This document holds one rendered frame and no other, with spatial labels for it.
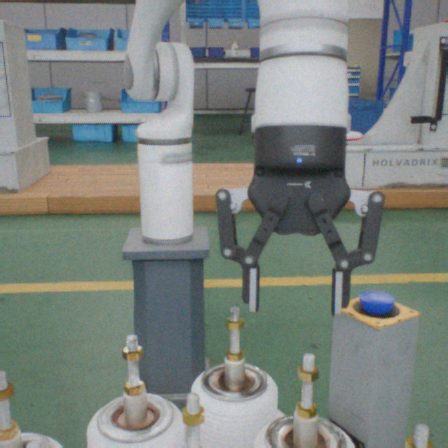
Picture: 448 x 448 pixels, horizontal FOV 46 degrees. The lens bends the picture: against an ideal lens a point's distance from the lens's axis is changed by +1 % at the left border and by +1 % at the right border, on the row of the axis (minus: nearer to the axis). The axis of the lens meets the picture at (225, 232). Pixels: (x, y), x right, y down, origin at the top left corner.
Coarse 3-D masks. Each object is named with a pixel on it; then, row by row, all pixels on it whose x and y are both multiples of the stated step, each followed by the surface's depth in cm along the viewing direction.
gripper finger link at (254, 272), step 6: (252, 270) 44; (258, 270) 45; (252, 276) 44; (258, 276) 45; (252, 282) 44; (258, 282) 45; (252, 288) 45; (258, 288) 45; (252, 294) 45; (258, 294) 46; (252, 300) 45; (258, 300) 46; (252, 306) 45; (258, 306) 46
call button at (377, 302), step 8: (360, 296) 63; (368, 296) 62; (376, 296) 62; (384, 296) 62; (392, 296) 62; (360, 304) 62; (368, 304) 61; (376, 304) 61; (384, 304) 61; (392, 304) 61; (376, 312) 61; (384, 312) 61
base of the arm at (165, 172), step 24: (144, 168) 89; (168, 168) 87; (144, 192) 90; (168, 192) 88; (192, 192) 93; (144, 216) 91; (168, 216) 90; (192, 216) 94; (144, 240) 93; (168, 240) 91
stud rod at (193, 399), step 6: (192, 396) 41; (198, 396) 41; (192, 402) 41; (198, 402) 41; (192, 408) 41; (198, 408) 41; (192, 414) 41; (198, 426) 41; (192, 432) 41; (198, 432) 42; (192, 438) 42; (198, 438) 42; (192, 444) 42; (198, 444) 42
